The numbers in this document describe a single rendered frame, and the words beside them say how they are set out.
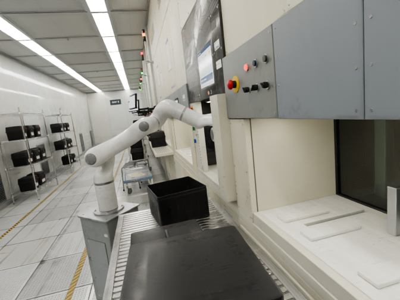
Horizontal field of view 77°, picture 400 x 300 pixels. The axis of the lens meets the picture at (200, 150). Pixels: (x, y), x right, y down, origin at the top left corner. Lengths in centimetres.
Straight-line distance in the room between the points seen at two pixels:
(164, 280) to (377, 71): 55
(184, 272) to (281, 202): 73
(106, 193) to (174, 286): 123
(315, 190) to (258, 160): 33
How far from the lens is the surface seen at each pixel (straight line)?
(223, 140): 120
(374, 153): 119
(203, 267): 58
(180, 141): 340
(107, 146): 161
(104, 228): 166
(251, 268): 56
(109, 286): 106
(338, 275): 82
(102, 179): 168
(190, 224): 112
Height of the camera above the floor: 133
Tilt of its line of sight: 9 degrees down
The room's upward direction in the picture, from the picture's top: 7 degrees counter-clockwise
